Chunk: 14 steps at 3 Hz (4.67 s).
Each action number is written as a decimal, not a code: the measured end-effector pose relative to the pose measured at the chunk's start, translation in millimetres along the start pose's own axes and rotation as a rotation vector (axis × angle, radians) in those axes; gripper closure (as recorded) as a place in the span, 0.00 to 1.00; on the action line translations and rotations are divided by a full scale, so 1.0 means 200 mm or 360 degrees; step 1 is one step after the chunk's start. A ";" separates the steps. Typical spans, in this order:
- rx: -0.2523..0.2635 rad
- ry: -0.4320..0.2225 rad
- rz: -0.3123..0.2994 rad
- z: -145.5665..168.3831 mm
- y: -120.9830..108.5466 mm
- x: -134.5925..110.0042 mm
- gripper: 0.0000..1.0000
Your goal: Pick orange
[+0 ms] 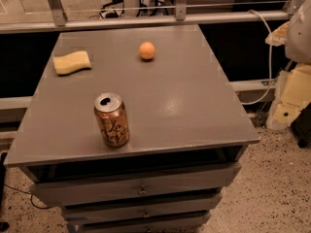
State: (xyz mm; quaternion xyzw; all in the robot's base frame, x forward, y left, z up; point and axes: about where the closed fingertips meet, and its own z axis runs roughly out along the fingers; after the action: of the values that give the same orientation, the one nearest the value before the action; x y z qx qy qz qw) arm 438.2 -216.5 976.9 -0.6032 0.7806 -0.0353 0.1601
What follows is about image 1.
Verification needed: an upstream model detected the orange fruit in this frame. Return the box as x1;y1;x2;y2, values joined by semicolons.
139;42;156;60

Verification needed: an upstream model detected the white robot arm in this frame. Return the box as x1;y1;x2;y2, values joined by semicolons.
265;0;311;130

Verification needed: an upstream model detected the gold LaCroix soda can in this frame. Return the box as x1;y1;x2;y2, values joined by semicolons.
94;92;129;148

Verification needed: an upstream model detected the yellow sponge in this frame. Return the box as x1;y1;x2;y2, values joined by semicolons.
53;50;91;76

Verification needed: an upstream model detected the white cable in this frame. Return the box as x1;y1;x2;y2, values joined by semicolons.
241;9;275;106

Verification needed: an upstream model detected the metal frame railing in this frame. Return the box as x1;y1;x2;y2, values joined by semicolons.
0;0;306;34

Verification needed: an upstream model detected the black floor cable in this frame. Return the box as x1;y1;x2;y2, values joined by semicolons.
3;183;52;211

